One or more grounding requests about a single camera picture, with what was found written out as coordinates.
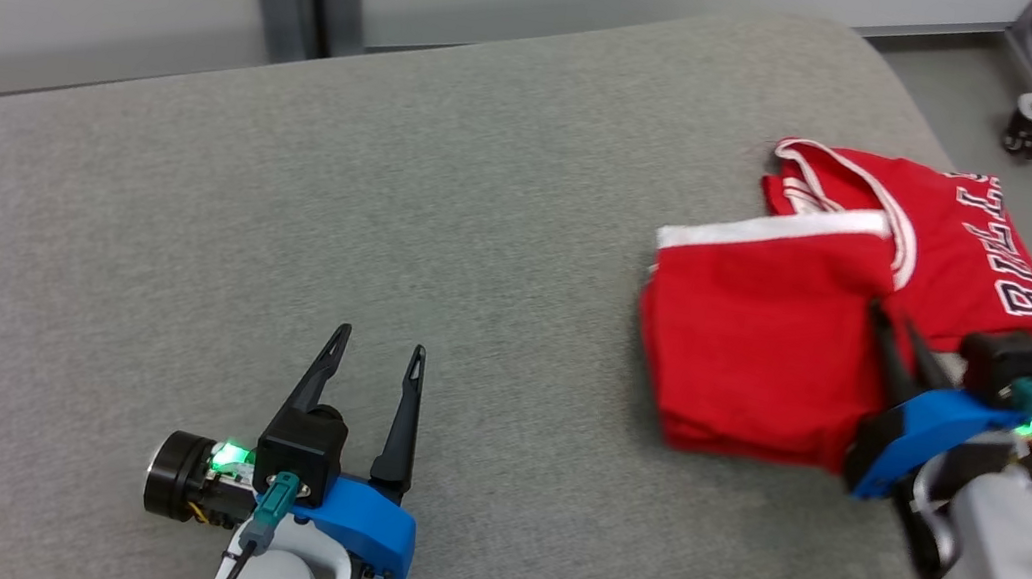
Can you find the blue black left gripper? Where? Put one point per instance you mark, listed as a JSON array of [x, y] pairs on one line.
[[372, 527]]

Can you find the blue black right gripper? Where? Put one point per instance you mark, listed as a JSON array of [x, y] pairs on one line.
[[920, 432]]

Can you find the red jersey with white sleeves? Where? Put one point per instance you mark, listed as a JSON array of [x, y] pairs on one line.
[[966, 252]]

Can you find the red shorts with white stripe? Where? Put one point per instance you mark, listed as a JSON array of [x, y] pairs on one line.
[[748, 363]]

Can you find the black cylindrical left gripper motor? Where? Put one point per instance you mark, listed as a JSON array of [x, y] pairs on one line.
[[175, 474]]

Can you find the grey fabric sofa cushion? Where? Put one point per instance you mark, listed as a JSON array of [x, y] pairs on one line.
[[181, 232]]

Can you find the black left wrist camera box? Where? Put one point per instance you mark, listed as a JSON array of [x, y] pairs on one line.
[[301, 451]]

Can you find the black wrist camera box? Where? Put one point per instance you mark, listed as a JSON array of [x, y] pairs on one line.
[[301, 451], [1005, 363]]

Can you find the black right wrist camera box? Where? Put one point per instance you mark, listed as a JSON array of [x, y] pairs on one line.
[[1005, 363]]

